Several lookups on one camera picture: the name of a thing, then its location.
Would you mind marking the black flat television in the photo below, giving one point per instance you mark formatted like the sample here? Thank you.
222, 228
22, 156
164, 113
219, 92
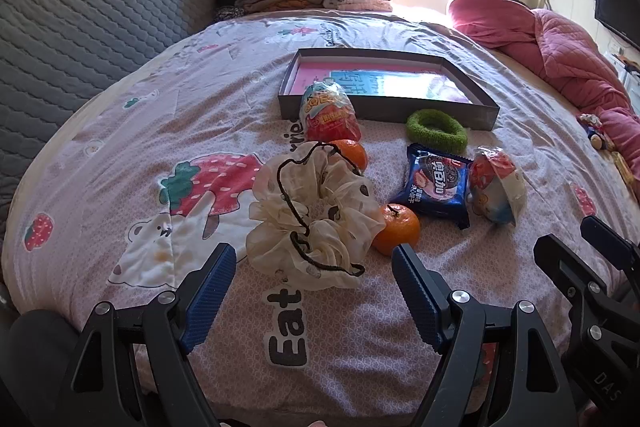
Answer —
617, 7

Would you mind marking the small toy egg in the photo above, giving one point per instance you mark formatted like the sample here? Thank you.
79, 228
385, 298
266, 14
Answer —
495, 187

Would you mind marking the green fuzzy scrunchie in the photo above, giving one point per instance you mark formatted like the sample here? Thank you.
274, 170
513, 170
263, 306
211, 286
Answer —
450, 142

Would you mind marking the grey quilted headboard cover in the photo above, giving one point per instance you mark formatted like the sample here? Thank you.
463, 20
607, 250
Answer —
75, 32

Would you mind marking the cream scrunchie with black trim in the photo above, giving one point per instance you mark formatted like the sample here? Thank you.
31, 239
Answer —
345, 207

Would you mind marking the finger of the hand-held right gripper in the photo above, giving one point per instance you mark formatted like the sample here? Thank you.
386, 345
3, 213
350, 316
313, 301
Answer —
565, 262
610, 242

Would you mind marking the large toy egg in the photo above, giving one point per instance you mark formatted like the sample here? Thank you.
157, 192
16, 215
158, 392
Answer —
327, 114

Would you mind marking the blue cookie packet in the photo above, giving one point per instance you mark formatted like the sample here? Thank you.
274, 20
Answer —
432, 184

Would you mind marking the pink strawberry print bed sheet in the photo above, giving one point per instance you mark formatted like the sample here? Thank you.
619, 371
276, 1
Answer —
150, 107

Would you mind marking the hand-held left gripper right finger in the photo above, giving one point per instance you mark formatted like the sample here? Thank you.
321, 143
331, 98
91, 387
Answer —
417, 292

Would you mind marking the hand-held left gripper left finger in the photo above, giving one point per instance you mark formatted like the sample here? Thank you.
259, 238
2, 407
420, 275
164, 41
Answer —
212, 297

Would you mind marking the pink quilted blanket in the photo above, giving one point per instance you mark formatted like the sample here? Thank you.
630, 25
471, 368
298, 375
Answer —
550, 47

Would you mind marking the grey shallow cardboard box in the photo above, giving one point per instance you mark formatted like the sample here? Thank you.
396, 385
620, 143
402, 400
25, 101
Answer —
390, 109

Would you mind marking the orange mandarin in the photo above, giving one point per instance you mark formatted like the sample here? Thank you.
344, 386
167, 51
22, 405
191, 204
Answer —
352, 154
397, 232

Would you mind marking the small toy figure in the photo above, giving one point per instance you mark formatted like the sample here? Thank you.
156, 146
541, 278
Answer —
592, 132

